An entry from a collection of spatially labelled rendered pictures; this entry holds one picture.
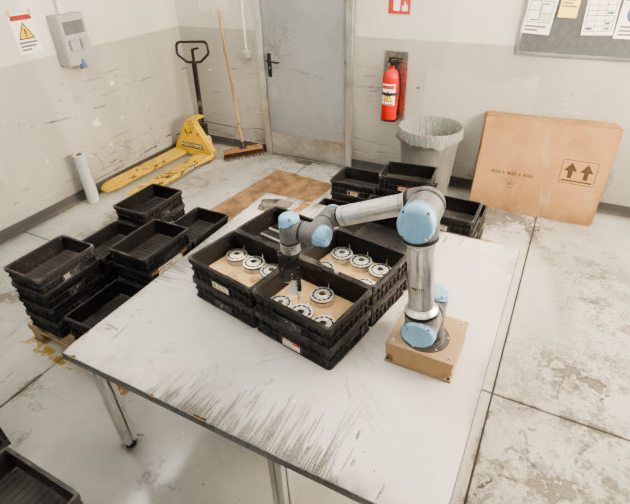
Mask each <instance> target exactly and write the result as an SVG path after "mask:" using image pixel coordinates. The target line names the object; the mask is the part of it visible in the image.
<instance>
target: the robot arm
mask: <svg viewBox="0 0 630 504"><path fill-rule="evenodd" d="M445 208H446V201H445V198H444V196H443V194H442V193H441V192H440V191H439V190H438V189H436V188H434V187H431V186H420V187H415V188H410V189H405V190H404V191H403V192H402V193H401V194H396V195H391V196H386V197H381V198H376V199H371V200H366V201H362V202H357V203H352V204H347V205H342V206H338V205H335V204H330V205H328V206H327V207H325V208H324V209H323V210H322V212H321V213H320V214H319V215H318V216H317V217H316V218H315V219H314V220H313V221H312V222H306V221H302V220H300V218H299V215H298V214H297V213H296V212H293V211H287V212H283V213H282V214H280V215H279V218H278V221H279V225H278V228H279V236H280V248H281V250H278V251H277V256H278V269H279V272H280V282H285V283H291V287H290V288H288V289H287V290H286V293H287V294H292V295H297V297H298V300H299V299H300V297H301V294H302V288H301V268H300V267H301V266H303V267H306V268H309V269H312V270H315V271H318V272H320V271H321V270H322V268H323V266H322V263H321V261H319V260H316V259H313V258H310V257H307V256H304V255H302V254H301V243H300V242H303V243H307V244H312V245H314V246H321V247H327V246H328V245H329V244H330V241H331V240H332V235H333V232H332V230H333V229H334V228H336V227H341V226H347V225H353V224H358V223H364V222H370V221H376V220H381V219H387V218H393V217H398V218H397V230H398V233H399V234H400V236H402V242H403V243H404V244H405V245H406V246H407V272H408V302H407V303H406V305H405V307H404V324H403V325H402V329H401V334H402V337H403V338H404V340H405V341H407V342H408V343H409V344H411V345H413V346H416V347H422V348H429V349H430V348H436V347H439V346H440V345H442V344H443V342H444V340H445V329H444V324H443V322H444V317H445V313H446V308H447V303H448V301H449V293H448V291H447V290H446V289H445V288H444V287H442V286H440V285H438V284H434V245H435V244H437V243H438V242H439V239H440V220H441V218H442V216H443V214H444V212H445Z"/></svg>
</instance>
